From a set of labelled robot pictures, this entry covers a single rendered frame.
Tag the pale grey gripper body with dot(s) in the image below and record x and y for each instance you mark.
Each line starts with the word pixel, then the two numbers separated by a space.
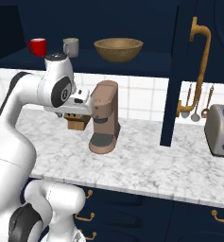
pixel 80 109

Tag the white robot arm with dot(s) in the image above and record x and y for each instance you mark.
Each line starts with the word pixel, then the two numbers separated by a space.
pixel 12 157

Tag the navy base cabinet door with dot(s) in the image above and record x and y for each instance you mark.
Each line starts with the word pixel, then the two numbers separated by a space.
pixel 204 227

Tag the wooden knife block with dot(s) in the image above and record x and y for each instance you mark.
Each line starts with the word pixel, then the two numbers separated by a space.
pixel 77 123

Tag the brown coffee machine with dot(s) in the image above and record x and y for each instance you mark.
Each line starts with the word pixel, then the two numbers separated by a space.
pixel 104 119

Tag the grey mug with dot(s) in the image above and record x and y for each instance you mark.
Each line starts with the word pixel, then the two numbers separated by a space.
pixel 72 48

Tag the wooden bowl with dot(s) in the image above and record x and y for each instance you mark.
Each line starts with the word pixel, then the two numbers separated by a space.
pixel 118 50

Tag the red mug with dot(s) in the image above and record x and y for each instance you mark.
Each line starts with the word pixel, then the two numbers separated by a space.
pixel 38 47

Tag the navy drawer front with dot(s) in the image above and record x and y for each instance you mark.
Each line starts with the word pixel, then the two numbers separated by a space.
pixel 126 235
pixel 132 197
pixel 129 217

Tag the silver hanging ladle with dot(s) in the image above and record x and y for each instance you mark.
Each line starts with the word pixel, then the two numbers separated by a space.
pixel 186 112

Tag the silver hanging spoon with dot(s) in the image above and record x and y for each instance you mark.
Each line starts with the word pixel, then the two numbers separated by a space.
pixel 195 117

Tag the copper hanging utensil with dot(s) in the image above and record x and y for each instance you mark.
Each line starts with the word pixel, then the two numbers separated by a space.
pixel 206 111

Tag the silver toaster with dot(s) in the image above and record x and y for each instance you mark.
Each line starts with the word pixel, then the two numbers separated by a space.
pixel 219 130

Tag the closed navy wall cabinet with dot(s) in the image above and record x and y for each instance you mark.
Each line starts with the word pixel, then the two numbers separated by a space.
pixel 220 63

